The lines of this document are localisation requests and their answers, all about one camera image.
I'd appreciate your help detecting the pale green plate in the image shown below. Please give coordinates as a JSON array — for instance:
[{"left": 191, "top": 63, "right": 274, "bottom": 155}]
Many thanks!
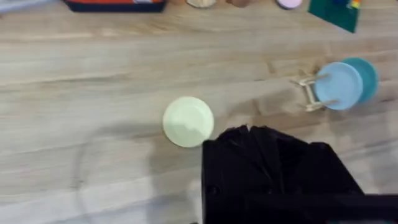
[{"left": 162, "top": 96, "right": 215, "bottom": 149}]

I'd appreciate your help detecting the green board with toy blocks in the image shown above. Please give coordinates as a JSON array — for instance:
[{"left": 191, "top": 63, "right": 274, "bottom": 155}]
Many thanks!
[{"left": 307, "top": 0, "right": 362, "bottom": 34}]

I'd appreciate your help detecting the small wooden peg rack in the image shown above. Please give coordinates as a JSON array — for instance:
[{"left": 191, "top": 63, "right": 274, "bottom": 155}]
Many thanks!
[{"left": 289, "top": 73, "right": 340, "bottom": 113}]

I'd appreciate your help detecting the beige round disc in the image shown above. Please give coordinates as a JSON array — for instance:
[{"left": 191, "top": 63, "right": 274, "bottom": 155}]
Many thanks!
[{"left": 185, "top": 0, "right": 218, "bottom": 9}]

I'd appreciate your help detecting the pale grey flat object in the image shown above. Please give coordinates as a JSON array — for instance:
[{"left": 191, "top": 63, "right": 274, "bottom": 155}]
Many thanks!
[{"left": 0, "top": 0, "right": 60, "bottom": 14}]

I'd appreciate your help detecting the orange and dark box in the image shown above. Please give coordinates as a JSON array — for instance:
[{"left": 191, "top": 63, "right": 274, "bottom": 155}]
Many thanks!
[{"left": 63, "top": 0, "right": 167, "bottom": 14}]

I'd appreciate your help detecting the light blue plate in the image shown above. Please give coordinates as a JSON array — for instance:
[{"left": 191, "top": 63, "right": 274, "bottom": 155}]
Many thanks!
[{"left": 313, "top": 62, "right": 364, "bottom": 111}]

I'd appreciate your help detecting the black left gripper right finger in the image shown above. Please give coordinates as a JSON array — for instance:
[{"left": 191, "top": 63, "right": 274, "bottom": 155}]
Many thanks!
[{"left": 249, "top": 124, "right": 365, "bottom": 197}]

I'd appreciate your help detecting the pink round disc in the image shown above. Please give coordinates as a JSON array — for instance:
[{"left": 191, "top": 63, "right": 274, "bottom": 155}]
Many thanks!
[{"left": 276, "top": 0, "right": 303, "bottom": 10}]

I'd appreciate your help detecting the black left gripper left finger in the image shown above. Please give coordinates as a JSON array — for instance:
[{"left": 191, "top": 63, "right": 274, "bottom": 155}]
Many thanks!
[{"left": 201, "top": 124, "right": 283, "bottom": 224}]

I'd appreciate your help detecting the teal plate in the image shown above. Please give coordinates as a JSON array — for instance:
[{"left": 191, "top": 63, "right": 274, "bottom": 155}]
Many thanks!
[{"left": 341, "top": 57, "right": 380, "bottom": 105}]

